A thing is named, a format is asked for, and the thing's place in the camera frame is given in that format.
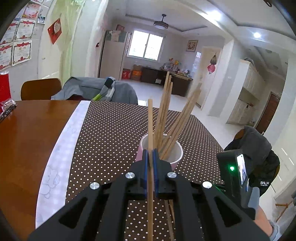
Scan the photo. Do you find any hanging red ornament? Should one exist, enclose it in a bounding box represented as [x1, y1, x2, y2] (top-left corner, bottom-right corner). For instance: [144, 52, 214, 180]
[207, 54, 217, 74]

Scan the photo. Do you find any orange cardboard box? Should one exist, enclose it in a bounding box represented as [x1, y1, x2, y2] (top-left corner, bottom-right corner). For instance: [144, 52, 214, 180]
[131, 64, 142, 81]

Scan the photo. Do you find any grey jacket on chair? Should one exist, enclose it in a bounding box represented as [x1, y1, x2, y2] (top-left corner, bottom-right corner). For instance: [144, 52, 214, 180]
[51, 77, 138, 105]

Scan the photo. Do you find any green curtain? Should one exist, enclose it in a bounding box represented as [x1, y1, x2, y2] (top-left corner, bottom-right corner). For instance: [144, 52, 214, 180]
[55, 1, 85, 85]

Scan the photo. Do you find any red diamond door decoration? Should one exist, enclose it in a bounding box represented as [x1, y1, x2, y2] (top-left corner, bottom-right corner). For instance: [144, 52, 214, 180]
[48, 18, 62, 44]

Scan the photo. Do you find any red gift bag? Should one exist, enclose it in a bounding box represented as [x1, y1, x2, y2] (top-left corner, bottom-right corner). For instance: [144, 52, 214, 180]
[0, 71, 11, 102]

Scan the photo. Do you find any white table runner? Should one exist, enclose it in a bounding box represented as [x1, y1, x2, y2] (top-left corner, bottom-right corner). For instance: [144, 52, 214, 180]
[35, 100, 90, 228]

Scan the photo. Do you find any brown polka dot mat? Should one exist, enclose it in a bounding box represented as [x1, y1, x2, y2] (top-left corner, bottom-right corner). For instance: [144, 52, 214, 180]
[65, 100, 226, 241]

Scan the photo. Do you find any ceiling fan lamp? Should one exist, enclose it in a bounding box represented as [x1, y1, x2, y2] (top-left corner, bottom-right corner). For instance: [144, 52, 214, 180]
[154, 14, 169, 30]

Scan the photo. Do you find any brown door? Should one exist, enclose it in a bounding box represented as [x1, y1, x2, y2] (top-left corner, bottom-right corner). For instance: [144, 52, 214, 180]
[256, 92, 280, 135]

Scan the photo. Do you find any pink cylindrical cup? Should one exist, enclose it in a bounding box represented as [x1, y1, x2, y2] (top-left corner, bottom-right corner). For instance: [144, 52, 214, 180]
[135, 133, 184, 172]

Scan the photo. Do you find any dark wooden desk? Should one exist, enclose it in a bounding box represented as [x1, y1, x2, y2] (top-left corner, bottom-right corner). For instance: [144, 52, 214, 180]
[140, 66, 194, 98]

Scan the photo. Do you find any brown wooden chair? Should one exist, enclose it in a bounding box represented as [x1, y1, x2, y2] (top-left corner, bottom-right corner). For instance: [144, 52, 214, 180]
[21, 78, 62, 100]

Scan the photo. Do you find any white wall cabinet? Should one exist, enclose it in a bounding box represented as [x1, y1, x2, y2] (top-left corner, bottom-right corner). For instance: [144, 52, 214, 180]
[227, 60, 265, 126]

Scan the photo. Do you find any red cardboard box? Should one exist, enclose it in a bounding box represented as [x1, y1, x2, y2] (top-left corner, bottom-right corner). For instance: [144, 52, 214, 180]
[121, 68, 132, 79]

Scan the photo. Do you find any dark jacket on chair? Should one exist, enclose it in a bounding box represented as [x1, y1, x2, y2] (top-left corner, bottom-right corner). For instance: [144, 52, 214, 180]
[224, 126, 280, 195]

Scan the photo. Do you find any beige refrigerator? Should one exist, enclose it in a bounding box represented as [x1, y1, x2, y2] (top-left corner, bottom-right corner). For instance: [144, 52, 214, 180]
[98, 30, 130, 80]

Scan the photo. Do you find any clear plastic packet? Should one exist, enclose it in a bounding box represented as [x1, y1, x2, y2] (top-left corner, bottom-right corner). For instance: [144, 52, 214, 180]
[0, 98, 17, 121]

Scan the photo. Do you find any framed wall picture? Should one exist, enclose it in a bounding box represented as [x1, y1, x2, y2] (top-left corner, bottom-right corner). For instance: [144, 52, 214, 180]
[186, 40, 198, 52]

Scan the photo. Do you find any lone wooden chopstick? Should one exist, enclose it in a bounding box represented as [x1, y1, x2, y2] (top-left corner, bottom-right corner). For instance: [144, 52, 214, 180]
[147, 99, 154, 241]

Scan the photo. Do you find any right hand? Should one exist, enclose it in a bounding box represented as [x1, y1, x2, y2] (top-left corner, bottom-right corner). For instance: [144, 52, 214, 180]
[254, 206, 273, 240]

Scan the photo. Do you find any window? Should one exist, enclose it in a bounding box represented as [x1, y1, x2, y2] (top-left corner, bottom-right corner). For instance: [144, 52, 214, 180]
[127, 30, 164, 61]

